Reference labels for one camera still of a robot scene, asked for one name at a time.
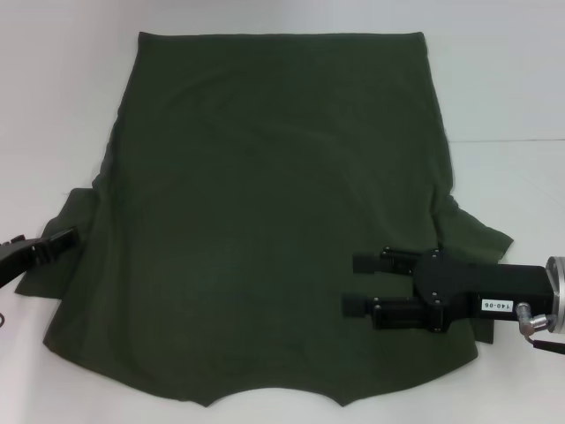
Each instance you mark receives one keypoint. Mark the dark green shirt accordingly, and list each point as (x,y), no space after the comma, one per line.
(273,176)

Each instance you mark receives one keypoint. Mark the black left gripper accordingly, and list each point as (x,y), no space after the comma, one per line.
(15,260)

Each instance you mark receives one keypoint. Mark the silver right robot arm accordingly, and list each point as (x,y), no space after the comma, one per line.
(557,287)

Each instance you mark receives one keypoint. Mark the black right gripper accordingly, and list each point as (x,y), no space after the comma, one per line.
(485,285)

